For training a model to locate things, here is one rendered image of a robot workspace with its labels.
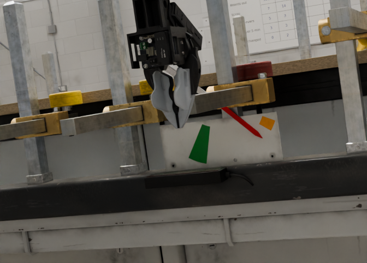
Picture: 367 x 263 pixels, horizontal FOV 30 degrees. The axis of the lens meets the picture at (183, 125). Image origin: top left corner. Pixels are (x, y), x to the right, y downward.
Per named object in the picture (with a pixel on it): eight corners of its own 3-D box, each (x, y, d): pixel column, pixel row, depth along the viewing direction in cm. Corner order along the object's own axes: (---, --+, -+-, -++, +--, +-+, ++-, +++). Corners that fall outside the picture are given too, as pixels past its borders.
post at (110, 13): (142, 208, 152) (110, -7, 150) (128, 209, 153) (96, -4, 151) (149, 205, 155) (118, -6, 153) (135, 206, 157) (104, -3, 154)
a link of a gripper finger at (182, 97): (167, 131, 101) (158, 69, 101) (182, 127, 107) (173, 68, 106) (187, 129, 100) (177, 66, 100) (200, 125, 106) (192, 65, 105)
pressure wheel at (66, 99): (92, 133, 169) (84, 87, 169) (60, 138, 166) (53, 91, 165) (81, 133, 176) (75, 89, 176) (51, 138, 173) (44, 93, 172)
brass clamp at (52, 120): (58, 134, 157) (55, 112, 156) (10, 140, 162) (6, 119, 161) (72, 131, 162) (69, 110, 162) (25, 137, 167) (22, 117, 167)
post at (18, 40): (45, 202, 161) (13, -1, 159) (33, 203, 163) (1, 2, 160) (53, 199, 165) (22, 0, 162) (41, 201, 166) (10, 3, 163)
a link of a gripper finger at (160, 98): (148, 133, 103) (139, 72, 102) (164, 129, 108) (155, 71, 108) (167, 131, 101) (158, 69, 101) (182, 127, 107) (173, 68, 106)
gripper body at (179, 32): (130, 73, 101) (118, -8, 100) (154, 72, 109) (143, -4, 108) (177, 66, 98) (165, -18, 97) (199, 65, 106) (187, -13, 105)
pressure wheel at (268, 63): (272, 113, 143) (265, 58, 143) (236, 117, 146) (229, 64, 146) (282, 109, 151) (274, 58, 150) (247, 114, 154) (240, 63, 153)
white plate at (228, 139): (282, 161, 138) (276, 112, 138) (165, 172, 148) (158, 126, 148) (283, 160, 139) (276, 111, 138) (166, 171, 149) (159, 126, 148)
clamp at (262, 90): (270, 102, 138) (266, 78, 138) (207, 111, 143) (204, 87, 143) (276, 101, 143) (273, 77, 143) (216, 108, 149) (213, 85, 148)
